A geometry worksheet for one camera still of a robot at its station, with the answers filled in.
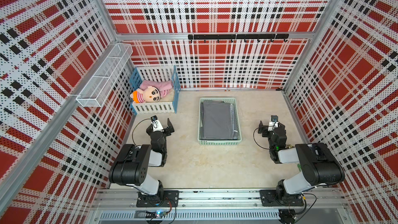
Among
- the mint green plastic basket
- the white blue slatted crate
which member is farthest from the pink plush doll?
the mint green plastic basket

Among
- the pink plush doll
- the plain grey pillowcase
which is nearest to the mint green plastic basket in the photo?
the plain grey pillowcase

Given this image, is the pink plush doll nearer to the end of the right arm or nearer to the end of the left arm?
the end of the left arm

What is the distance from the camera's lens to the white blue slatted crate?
1036mm

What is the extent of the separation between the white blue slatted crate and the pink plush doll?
0.05ft

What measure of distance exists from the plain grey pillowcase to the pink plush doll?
0.29 m

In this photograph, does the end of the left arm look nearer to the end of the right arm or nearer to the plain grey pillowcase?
the plain grey pillowcase

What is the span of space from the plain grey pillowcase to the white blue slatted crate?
225 millimetres

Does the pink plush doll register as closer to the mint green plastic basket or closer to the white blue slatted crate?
the white blue slatted crate

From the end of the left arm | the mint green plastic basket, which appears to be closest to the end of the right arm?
the mint green plastic basket

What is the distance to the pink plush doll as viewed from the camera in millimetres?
1004

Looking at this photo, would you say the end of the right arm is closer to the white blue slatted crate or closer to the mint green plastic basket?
the mint green plastic basket

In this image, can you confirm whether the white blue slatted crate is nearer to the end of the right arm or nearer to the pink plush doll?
the pink plush doll

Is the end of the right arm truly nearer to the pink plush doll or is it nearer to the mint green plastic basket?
the mint green plastic basket

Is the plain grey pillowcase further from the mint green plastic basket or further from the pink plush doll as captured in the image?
the pink plush doll
